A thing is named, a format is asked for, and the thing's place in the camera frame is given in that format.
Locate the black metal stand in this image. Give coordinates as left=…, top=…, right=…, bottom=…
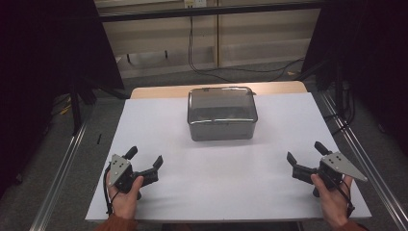
left=316, top=60, right=357, bottom=120

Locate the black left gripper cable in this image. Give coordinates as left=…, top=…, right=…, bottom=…
left=102, top=165, right=121, bottom=216

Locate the white board sheet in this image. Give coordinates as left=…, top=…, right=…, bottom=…
left=85, top=91, right=373, bottom=223

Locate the metal floor rail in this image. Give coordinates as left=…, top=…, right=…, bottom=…
left=28, top=118, right=89, bottom=231
left=320, top=90, right=408, bottom=231

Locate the black horizontal bar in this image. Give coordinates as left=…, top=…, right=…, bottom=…
left=99, top=1, right=325, bottom=23

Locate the clear plastic box with lid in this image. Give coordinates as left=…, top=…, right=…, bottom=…
left=187, top=86, right=259, bottom=142

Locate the black floor cable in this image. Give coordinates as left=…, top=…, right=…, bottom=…
left=322, top=114, right=356, bottom=137

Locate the yellow floor cable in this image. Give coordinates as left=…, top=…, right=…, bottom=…
left=59, top=95, right=73, bottom=116

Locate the black curtain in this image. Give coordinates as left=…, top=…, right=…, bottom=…
left=0, top=0, right=126, bottom=200
left=301, top=0, right=408, bottom=156

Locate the black wall cable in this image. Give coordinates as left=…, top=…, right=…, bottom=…
left=187, top=15, right=306, bottom=83

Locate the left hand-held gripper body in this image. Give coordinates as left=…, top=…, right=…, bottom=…
left=108, top=154, right=144, bottom=194

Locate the black tripod stand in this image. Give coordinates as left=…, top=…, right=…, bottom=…
left=68, top=76, right=130, bottom=137

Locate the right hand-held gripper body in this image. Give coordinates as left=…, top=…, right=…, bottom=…
left=316, top=151, right=370, bottom=191

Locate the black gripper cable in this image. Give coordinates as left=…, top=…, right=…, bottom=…
left=102, top=165, right=121, bottom=216
left=330, top=174, right=356, bottom=219

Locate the person's right hand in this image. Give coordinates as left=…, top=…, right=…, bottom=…
left=310, top=174, right=354, bottom=230

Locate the white wall outlet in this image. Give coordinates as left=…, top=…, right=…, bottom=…
left=183, top=0, right=208, bottom=9

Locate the person's left hand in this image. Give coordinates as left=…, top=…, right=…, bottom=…
left=107, top=174, right=144, bottom=220

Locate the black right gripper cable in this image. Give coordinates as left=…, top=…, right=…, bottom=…
left=330, top=174, right=356, bottom=219

